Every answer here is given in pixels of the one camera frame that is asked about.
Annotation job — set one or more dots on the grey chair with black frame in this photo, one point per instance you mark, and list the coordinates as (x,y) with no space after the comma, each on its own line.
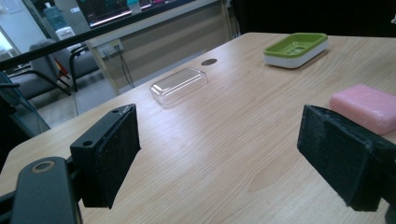
(46,74)

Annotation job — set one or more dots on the wall power socket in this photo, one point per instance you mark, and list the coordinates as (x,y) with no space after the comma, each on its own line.
(109,48)

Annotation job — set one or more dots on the black metal bar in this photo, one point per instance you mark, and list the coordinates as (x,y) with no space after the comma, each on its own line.
(77,37)

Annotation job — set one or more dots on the clear plastic soap dish lid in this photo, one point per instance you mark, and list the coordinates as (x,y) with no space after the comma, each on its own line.
(179,85)

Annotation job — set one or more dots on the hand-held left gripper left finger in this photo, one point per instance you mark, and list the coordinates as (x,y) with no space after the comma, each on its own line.
(106,155)

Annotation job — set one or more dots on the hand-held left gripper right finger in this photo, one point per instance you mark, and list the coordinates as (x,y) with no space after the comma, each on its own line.
(339,155)

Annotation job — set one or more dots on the monitor screen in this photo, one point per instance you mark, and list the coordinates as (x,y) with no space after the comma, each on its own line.
(109,11)

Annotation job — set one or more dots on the green and white soap dish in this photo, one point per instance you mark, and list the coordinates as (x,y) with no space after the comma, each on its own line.
(295,49)

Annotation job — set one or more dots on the pink soap bar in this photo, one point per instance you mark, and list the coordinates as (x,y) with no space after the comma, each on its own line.
(365,107)

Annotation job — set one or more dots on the teal bottle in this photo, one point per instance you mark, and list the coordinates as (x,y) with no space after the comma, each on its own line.
(55,17)

